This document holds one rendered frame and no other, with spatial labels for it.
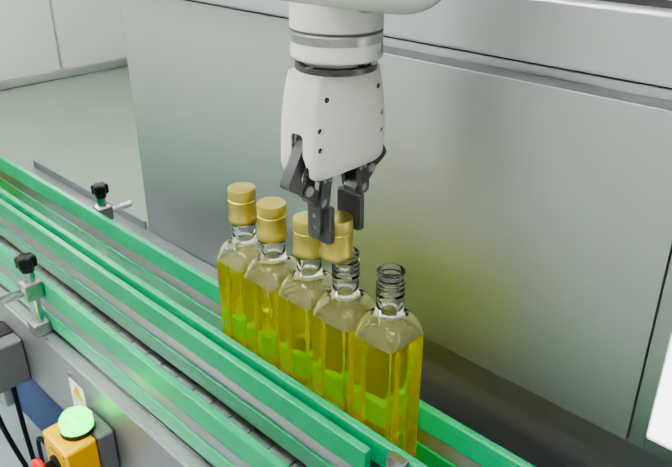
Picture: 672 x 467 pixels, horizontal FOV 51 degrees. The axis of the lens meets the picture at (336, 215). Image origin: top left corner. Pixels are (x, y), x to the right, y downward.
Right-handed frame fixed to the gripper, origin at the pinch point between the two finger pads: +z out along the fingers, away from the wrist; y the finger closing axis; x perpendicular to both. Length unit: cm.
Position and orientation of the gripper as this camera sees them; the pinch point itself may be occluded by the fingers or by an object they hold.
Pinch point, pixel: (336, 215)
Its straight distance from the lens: 70.0
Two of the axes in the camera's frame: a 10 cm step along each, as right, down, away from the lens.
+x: 7.1, 3.1, -6.3
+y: -7.0, 3.1, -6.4
